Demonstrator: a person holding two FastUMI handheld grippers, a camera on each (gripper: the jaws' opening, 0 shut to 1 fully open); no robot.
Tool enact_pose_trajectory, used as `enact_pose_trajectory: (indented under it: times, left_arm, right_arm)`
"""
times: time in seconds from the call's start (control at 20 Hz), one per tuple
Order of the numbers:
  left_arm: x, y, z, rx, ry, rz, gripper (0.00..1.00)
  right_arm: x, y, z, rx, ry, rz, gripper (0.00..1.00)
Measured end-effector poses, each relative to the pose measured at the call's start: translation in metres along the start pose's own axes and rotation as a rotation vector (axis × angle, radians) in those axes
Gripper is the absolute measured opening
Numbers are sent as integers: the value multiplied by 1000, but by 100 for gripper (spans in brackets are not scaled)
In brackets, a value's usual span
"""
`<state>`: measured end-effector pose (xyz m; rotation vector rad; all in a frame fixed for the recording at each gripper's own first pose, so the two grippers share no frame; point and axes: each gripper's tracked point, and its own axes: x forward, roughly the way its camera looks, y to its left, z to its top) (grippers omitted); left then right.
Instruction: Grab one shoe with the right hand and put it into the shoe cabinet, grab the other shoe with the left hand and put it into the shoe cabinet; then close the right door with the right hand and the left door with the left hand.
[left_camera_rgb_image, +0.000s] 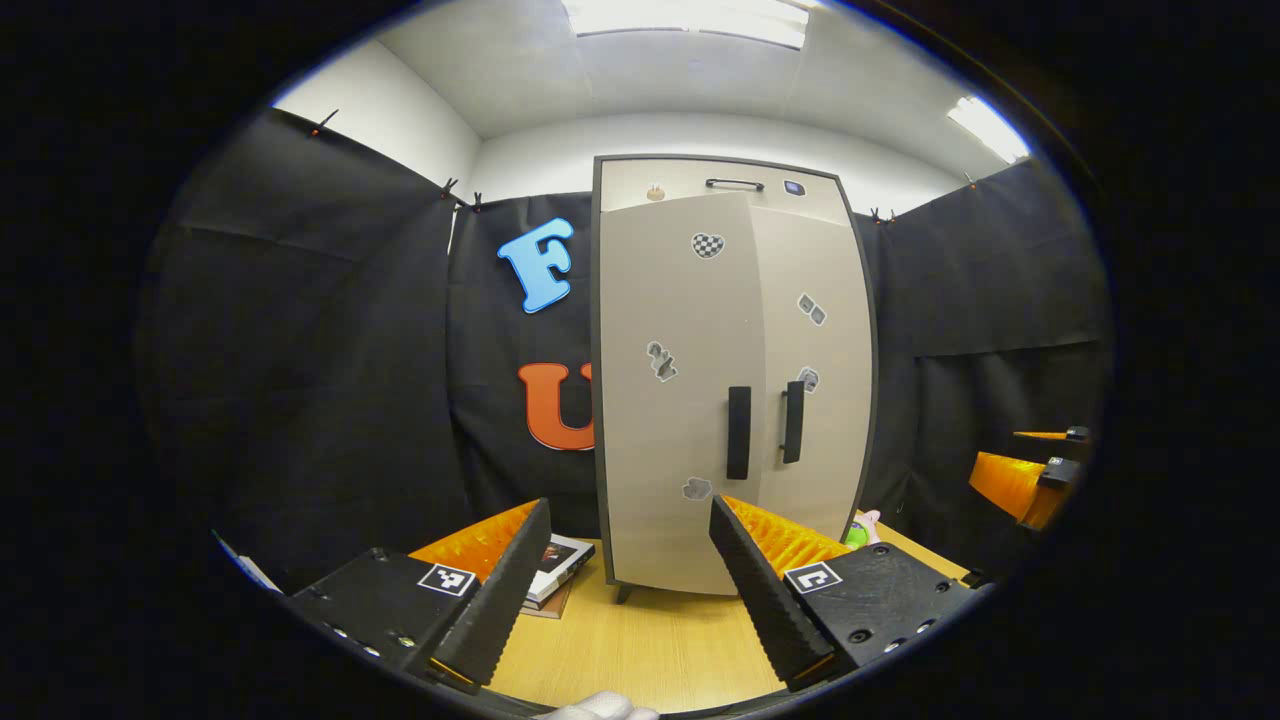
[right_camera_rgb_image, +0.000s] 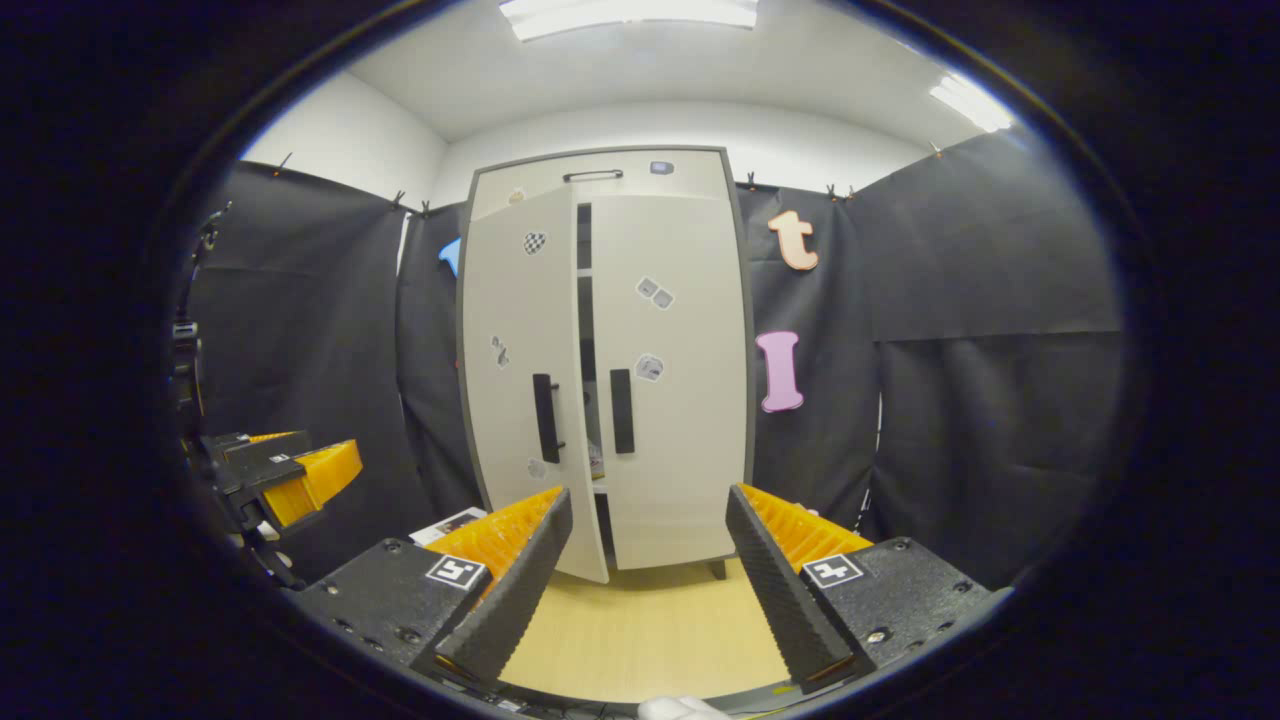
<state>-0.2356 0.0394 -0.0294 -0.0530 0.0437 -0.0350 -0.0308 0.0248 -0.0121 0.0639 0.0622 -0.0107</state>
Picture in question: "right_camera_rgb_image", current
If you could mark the large ceiling light panel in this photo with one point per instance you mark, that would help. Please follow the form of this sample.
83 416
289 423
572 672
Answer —
625 15

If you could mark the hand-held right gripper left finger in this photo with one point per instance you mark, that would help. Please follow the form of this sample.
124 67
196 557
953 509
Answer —
515 590

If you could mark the narrow ceiling light panel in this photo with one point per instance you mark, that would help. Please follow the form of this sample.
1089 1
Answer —
970 102

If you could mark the grey cabinet door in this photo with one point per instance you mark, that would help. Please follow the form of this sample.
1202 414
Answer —
510 400
690 450

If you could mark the black backdrop cloth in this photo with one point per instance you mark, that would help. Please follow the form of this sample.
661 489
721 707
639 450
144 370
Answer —
950 400

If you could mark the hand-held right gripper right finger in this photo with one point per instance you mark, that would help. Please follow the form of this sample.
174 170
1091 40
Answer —
785 600

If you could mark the grey shoe cabinet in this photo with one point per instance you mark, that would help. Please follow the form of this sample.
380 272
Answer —
584 330

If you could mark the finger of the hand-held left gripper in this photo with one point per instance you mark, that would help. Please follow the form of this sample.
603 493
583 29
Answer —
310 480
262 438

